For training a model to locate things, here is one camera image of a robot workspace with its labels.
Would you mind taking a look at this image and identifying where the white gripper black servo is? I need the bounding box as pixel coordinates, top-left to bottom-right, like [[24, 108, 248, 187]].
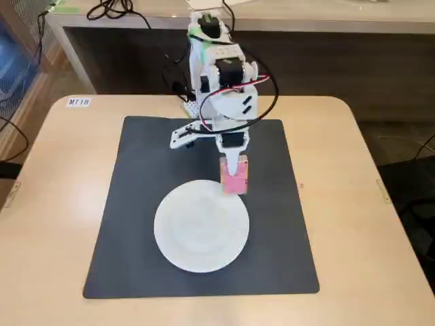
[[213, 129, 252, 178]]

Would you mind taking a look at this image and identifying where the pink small box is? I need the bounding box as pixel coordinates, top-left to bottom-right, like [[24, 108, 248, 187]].
[[220, 154, 249, 196]]

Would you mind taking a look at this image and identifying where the white round dish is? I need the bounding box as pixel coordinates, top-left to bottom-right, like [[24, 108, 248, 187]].
[[153, 179, 251, 274]]

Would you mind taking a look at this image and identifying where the dark grey mat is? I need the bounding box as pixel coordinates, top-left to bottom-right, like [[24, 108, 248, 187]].
[[82, 115, 321, 300]]

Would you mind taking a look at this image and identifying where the metal table hinge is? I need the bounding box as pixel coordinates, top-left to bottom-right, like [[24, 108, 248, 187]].
[[7, 181, 22, 208], [376, 178, 392, 205]]

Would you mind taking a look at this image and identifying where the white label MT18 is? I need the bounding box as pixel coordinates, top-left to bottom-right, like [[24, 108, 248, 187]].
[[66, 96, 91, 109]]

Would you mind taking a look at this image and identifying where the white background desk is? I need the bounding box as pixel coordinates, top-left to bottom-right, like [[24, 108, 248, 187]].
[[43, 0, 435, 94]]

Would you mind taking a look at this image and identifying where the green tape strip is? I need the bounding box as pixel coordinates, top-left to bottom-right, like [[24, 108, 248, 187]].
[[47, 0, 81, 15]]

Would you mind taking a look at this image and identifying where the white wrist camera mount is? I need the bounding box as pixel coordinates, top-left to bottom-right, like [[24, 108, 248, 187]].
[[169, 120, 215, 151]]

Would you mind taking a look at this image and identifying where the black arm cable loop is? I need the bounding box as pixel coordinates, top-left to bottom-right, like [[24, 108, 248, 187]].
[[198, 50, 280, 132]]

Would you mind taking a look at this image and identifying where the red servo wire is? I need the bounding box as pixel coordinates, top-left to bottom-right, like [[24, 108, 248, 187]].
[[198, 75, 271, 129]]

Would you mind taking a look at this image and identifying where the black base power cable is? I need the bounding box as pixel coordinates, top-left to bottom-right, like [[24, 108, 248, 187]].
[[160, 33, 196, 103]]

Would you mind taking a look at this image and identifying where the black coiled cable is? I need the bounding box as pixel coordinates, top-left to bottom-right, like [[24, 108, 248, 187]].
[[85, 0, 153, 31]]

